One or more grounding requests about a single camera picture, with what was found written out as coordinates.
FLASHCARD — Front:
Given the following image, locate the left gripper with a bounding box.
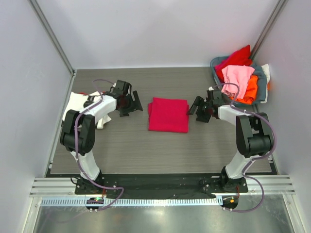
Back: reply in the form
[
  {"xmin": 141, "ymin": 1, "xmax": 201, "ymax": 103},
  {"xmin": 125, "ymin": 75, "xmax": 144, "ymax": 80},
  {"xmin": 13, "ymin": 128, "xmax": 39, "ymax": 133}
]
[{"xmin": 119, "ymin": 91, "xmax": 142, "ymax": 117}]

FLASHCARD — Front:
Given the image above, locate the crimson t shirt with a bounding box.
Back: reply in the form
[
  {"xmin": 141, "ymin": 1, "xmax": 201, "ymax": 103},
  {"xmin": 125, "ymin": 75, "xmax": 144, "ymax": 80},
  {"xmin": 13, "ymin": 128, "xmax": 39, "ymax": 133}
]
[{"xmin": 148, "ymin": 97, "xmax": 190, "ymax": 133}]

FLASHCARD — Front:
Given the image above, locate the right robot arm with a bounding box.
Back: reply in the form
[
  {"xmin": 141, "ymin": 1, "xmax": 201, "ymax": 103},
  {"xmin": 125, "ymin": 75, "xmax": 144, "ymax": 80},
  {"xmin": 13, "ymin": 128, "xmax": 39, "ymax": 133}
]
[{"xmin": 187, "ymin": 89, "xmax": 276, "ymax": 193}]

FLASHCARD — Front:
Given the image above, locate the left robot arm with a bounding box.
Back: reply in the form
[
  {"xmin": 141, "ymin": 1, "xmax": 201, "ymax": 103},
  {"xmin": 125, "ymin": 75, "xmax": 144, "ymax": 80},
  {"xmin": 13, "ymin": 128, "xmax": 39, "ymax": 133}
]
[{"xmin": 60, "ymin": 80, "xmax": 143, "ymax": 194}]

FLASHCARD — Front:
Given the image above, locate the folded white t shirt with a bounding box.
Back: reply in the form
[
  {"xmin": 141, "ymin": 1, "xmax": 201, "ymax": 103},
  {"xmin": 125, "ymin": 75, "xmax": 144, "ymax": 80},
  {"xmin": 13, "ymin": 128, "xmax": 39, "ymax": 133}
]
[{"xmin": 62, "ymin": 92, "xmax": 112, "ymax": 129}]

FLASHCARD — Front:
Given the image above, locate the pink t shirt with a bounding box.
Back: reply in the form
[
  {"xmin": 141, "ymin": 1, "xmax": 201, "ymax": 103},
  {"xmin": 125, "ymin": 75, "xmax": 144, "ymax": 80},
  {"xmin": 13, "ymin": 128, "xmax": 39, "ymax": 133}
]
[{"xmin": 222, "ymin": 65, "xmax": 255, "ymax": 99}]

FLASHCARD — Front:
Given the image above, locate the orange t shirt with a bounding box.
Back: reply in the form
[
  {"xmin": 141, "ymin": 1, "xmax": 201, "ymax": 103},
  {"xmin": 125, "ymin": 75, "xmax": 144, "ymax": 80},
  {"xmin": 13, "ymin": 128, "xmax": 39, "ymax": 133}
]
[{"xmin": 236, "ymin": 75, "xmax": 258, "ymax": 105}]

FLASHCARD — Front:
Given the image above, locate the red t shirt in basket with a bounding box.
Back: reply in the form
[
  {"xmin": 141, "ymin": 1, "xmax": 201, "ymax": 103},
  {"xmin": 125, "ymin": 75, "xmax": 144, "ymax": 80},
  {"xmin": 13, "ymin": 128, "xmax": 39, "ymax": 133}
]
[{"xmin": 215, "ymin": 45, "xmax": 252, "ymax": 83}]

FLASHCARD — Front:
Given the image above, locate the blue laundry basket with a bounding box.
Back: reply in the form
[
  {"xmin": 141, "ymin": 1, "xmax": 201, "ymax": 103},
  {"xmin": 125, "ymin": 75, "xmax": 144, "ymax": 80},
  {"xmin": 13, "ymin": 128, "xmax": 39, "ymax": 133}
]
[{"xmin": 210, "ymin": 56, "xmax": 268, "ymax": 106}]

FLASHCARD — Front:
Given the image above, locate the white cloth in basket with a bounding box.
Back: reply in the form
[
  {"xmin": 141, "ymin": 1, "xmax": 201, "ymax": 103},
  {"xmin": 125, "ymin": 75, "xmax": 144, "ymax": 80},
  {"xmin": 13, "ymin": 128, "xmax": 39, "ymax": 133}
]
[{"xmin": 261, "ymin": 64, "xmax": 271, "ymax": 83}]

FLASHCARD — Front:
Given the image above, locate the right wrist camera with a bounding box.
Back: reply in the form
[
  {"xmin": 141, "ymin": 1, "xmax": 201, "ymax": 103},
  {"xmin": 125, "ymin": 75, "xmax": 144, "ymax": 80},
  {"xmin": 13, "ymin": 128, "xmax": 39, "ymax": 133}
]
[{"xmin": 207, "ymin": 86, "xmax": 217, "ymax": 92}]

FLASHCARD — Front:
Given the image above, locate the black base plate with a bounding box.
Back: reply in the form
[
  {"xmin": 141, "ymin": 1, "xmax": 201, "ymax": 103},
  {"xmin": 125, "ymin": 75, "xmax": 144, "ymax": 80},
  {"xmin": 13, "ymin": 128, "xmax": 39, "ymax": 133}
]
[{"xmin": 75, "ymin": 172, "xmax": 248, "ymax": 198}]

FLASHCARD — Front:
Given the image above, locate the slotted cable duct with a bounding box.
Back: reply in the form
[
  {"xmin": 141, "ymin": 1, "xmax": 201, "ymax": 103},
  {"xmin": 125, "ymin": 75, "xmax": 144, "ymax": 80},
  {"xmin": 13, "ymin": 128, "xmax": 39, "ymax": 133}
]
[{"xmin": 41, "ymin": 196, "xmax": 223, "ymax": 207}]

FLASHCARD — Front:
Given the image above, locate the right aluminium frame post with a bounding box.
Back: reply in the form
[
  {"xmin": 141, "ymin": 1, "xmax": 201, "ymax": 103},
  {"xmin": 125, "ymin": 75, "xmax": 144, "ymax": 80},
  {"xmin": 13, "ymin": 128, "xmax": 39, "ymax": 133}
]
[{"xmin": 249, "ymin": 0, "xmax": 288, "ymax": 60}]

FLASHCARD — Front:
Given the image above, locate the aluminium frame post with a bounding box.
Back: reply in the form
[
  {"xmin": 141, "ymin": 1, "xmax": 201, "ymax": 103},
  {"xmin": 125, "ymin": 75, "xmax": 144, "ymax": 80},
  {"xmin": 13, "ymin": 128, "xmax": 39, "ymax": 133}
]
[
  {"xmin": 28, "ymin": 0, "xmax": 75, "ymax": 76},
  {"xmin": 249, "ymin": 0, "xmax": 288, "ymax": 60}
]

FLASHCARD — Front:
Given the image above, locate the left aluminium frame post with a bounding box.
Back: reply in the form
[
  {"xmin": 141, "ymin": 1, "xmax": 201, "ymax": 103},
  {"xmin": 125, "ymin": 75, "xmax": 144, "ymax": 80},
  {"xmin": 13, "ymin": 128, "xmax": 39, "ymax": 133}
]
[{"xmin": 28, "ymin": 0, "xmax": 75, "ymax": 76}]

